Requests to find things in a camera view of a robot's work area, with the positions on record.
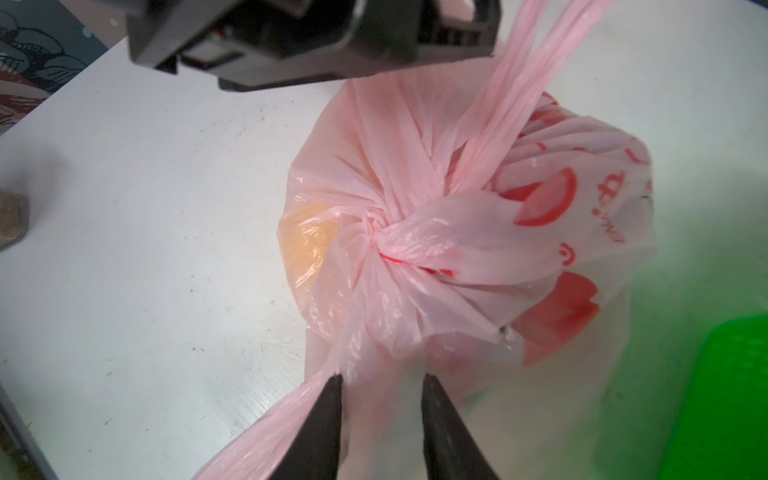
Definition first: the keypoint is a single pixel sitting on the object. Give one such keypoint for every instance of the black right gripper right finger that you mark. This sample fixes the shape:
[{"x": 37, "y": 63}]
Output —
[{"x": 449, "y": 450}]

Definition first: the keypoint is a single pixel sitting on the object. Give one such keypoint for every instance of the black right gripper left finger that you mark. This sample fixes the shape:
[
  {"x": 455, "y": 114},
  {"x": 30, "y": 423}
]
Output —
[{"x": 315, "y": 451}]

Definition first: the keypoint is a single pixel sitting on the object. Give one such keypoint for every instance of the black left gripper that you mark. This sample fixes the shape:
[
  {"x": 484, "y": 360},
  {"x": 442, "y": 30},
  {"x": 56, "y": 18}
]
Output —
[{"x": 259, "y": 45}]

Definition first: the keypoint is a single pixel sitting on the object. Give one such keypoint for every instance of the pink plastic bag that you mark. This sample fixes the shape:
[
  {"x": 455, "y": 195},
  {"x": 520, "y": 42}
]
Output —
[{"x": 456, "y": 220}]

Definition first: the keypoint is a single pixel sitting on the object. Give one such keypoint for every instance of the green plastic basket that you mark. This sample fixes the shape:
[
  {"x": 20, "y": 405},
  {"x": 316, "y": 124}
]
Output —
[{"x": 721, "y": 430}]

